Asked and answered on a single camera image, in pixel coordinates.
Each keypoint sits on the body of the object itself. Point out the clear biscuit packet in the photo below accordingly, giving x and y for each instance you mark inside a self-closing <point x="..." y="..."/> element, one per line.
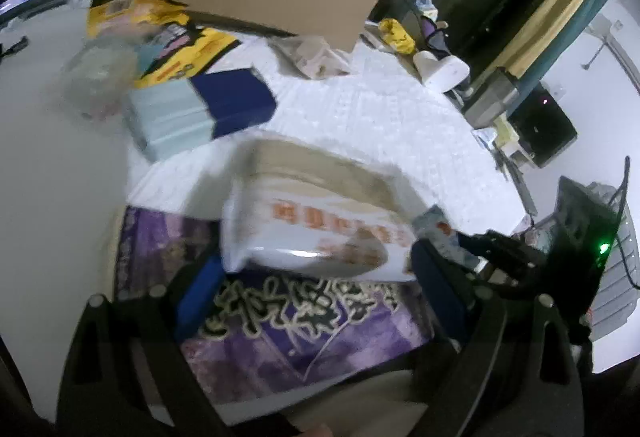
<point x="310" y="57"/>

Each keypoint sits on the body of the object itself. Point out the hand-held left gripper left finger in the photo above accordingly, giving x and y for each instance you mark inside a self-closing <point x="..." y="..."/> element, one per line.
<point x="200" y="289"/>

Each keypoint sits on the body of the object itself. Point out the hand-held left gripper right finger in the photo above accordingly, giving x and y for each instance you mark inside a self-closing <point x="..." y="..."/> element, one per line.
<point x="440" y="297"/>

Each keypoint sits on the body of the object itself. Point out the black and yellow snack packet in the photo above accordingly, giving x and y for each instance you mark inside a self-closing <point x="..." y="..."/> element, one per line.
<point x="200" y="47"/>

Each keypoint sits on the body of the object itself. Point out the black electronic device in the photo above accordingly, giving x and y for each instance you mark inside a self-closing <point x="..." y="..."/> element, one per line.
<point x="542" y="127"/>

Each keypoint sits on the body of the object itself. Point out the yellow crumpled bag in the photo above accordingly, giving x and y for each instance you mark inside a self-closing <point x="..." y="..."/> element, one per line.
<point x="397" y="34"/>

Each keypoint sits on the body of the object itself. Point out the light blue snack packet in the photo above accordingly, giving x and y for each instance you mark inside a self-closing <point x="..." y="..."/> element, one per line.
<point x="435" y="227"/>

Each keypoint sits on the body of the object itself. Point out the white ribbed heater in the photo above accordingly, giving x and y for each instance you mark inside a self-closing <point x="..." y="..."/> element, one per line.
<point x="617" y="287"/>

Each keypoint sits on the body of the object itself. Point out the pale yellow tissue pack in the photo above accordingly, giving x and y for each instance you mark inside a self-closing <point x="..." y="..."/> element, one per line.
<point x="507" y="137"/>

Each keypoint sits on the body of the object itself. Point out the white packet with orange print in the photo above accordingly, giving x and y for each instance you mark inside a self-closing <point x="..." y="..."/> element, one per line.
<point x="310" y="227"/>

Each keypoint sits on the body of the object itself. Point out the navy and pale blue packet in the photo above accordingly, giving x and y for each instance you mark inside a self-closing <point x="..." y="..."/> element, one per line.
<point x="170" y="117"/>

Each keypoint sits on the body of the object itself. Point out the purple bag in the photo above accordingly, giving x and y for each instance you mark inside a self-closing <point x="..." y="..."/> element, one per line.
<point x="432" y="34"/>

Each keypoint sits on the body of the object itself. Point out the clear plastic snack packet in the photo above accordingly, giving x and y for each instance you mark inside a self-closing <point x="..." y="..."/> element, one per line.
<point x="95" y="77"/>

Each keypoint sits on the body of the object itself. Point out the purple snack packet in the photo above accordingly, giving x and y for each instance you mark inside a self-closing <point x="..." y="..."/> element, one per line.
<point x="280" y="342"/>

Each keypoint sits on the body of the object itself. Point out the white air conditioner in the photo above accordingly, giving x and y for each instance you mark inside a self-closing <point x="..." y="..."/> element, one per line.
<point x="625" y="52"/>

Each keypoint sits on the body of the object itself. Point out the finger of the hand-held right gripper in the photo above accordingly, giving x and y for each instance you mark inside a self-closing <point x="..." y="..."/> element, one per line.
<point x="500" y="249"/>

